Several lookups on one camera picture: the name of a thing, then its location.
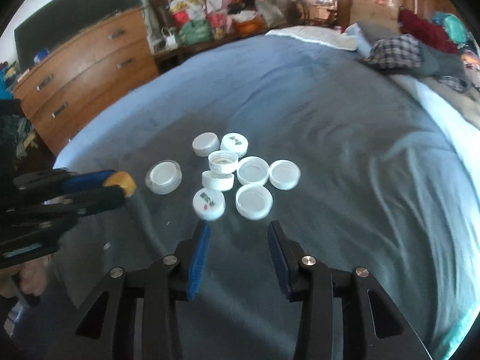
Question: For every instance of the orange bottle cap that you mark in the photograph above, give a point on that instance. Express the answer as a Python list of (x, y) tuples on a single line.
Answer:
[(122, 183)]

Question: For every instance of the cardboard box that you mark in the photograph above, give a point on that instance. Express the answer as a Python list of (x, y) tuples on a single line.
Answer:
[(375, 3)]

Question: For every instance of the white bed sheet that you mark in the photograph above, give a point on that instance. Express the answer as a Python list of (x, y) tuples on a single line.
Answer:
[(450, 112)]

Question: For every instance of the dark wooden side table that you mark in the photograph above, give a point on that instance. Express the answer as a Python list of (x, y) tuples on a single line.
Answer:
[(168, 54)]

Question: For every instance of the person's left hand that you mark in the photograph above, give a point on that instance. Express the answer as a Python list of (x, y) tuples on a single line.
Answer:
[(33, 279)]

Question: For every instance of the black television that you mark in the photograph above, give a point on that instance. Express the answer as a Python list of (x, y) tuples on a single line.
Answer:
[(75, 11)]

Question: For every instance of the teal round bag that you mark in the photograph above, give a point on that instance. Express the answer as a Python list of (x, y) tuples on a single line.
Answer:
[(450, 26)]

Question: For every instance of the dark grey garment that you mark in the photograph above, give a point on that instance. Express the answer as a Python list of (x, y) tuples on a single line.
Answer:
[(442, 63)]

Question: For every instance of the wooden dresser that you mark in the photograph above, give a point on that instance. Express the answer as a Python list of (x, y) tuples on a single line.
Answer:
[(86, 75)]

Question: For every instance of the dark patterned cloth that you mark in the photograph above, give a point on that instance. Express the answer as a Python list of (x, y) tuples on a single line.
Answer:
[(13, 138)]

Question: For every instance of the cream knitted towel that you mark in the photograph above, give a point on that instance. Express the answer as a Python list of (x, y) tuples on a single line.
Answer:
[(315, 37)]

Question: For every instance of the dark red cloth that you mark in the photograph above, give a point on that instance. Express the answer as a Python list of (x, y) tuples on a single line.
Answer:
[(423, 30)]

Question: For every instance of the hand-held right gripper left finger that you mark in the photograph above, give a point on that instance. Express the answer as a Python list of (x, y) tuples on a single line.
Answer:
[(198, 255)]

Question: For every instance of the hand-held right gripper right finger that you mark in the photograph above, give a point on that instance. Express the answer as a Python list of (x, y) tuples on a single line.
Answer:
[(279, 258)]

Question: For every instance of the pile of white bottle caps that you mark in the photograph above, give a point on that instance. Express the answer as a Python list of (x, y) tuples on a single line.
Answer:
[(249, 172)]

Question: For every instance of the clear plastic lid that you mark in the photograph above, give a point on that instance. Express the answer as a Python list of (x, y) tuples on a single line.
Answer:
[(164, 176)]

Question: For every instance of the plaid shirt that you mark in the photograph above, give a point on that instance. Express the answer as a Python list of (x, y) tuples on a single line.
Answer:
[(393, 52)]

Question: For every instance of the small white bag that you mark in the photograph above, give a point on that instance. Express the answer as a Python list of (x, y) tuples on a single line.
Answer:
[(171, 39)]

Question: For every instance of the pile of shopping bags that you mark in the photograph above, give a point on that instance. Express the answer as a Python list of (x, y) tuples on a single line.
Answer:
[(198, 26)]

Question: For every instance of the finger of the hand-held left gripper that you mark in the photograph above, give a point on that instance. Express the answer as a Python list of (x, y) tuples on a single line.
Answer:
[(86, 182), (101, 198)]

